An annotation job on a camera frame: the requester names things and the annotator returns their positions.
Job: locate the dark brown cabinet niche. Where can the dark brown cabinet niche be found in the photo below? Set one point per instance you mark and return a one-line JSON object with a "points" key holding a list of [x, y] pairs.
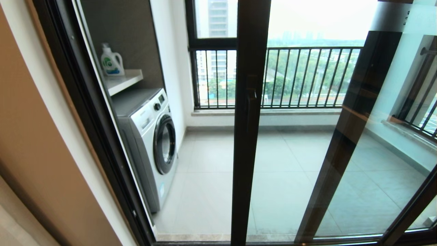
{"points": [[126, 30]]}

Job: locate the white front-load washing machine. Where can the white front-load washing machine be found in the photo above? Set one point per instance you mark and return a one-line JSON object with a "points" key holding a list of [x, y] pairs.
{"points": [[146, 143]]}

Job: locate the dark balcony window frame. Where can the dark balcony window frame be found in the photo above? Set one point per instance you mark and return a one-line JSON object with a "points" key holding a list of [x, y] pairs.
{"points": [[205, 42]]}

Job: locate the grey stone window sill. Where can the grey stone window sill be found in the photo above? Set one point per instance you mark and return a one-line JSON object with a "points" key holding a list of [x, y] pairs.
{"points": [[409, 131], [293, 111]]}

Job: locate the white shelf board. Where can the white shelf board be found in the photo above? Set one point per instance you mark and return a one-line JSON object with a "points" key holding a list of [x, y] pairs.
{"points": [[123, 82]]}

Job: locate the brown sliding door frame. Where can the brown sliding door frame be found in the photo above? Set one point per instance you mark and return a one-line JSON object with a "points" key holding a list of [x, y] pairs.
{"points": [[327, 191]]}

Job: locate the dark brown glass sliding door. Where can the dark brown glass sliding door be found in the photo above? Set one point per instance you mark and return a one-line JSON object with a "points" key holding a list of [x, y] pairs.
{"points": [[251, 51]]}

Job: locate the white detergent bottle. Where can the white detergent bottle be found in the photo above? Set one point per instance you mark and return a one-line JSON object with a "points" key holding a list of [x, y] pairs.
{"points": [[111, 62]]}

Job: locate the white curtain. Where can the white curtain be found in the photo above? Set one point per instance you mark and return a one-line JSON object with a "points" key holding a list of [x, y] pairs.
{"points": [[17, 225]]}

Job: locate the black balcony railing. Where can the black balcony railing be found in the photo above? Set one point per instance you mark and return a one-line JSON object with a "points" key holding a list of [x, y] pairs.
{"points": [[421, 102], [307, 75]]}

